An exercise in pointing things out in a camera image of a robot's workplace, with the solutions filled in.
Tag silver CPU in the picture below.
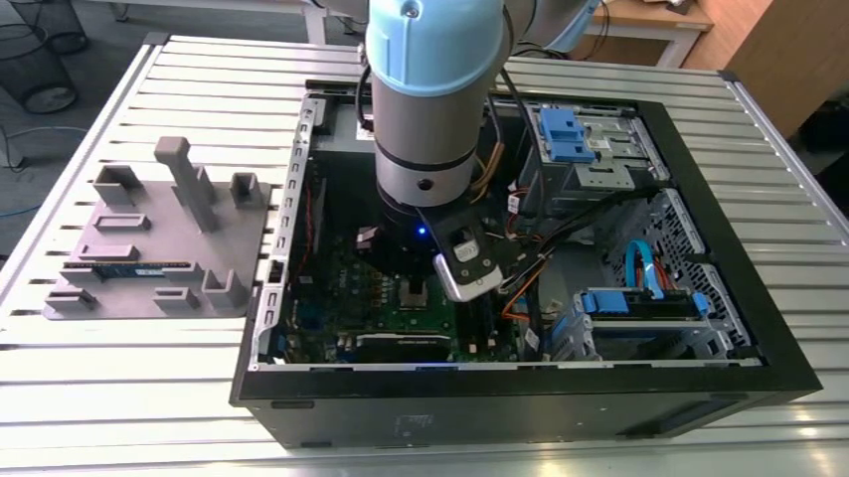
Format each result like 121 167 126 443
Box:
399 278 433 309

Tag blue drive bay clip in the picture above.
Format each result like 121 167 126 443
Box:
547 137 596 163
538 106 584 143

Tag blue data wire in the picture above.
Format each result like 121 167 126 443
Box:
624 238 667 301

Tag wooden cabinet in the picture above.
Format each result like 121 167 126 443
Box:
682 0 849 138

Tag wooden desk white frame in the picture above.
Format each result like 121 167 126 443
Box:
562 0 716 70

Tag grey power supply unit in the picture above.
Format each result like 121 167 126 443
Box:
309 102 377 235

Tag black cable bundle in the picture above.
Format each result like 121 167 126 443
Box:
496 187 668 294

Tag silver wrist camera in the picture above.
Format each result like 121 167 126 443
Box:
432 226 507 303

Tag black PC case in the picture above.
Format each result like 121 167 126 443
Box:
228 78 823 451

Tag black graphics card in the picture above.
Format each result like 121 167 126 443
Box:
353 331 453 364

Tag green motherboard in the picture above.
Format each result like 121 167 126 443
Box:
281 233 526 364

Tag orange wire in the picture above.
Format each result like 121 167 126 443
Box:
500 280 551 323

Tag RAM slot white clips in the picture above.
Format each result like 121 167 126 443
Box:
465 300 483 352
479 289 499 350

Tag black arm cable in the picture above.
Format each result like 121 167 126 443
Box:
498 67 546 173
353 64 380 133

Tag grey parts rack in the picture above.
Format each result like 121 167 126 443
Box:
40 136 275 322

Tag RAM stick blue label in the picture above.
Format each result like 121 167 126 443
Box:
64 259 194 279

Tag black mesh waste bin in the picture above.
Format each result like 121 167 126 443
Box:
36 0 92 56
0 27 78 115

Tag hard disk in blue carrier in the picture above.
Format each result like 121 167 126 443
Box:
579 290 708 322

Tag metal drive cage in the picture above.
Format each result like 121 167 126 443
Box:
539 287 760 363
516 106 671 215

